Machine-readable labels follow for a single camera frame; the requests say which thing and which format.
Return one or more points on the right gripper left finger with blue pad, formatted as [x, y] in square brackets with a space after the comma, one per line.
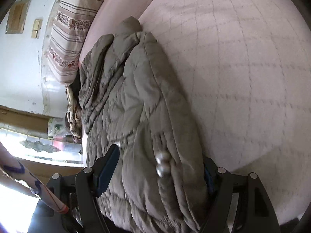
[103, 170]

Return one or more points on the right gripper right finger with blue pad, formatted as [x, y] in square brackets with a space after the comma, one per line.
[210, 170]

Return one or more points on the olive green puffer jacket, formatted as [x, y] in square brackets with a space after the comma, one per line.
[130, 97]

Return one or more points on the brown cream patterned blanket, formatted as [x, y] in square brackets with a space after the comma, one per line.
[73, 115]

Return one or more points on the floral box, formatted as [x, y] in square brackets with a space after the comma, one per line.
[56, 128]

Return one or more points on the wooden glass cabinet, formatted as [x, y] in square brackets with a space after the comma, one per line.
[25, 136]

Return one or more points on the pink bed sheet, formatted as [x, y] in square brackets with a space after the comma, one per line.
[245, 68]

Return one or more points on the striped floral pillow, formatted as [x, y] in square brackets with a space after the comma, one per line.
[70, 26]

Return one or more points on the pink bolster with red ends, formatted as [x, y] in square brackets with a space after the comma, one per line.
[110, 14]

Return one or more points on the wall light switch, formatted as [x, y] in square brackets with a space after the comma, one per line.
[36, 28]

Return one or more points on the wooden wall niche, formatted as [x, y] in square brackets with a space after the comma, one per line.
[17, 17]

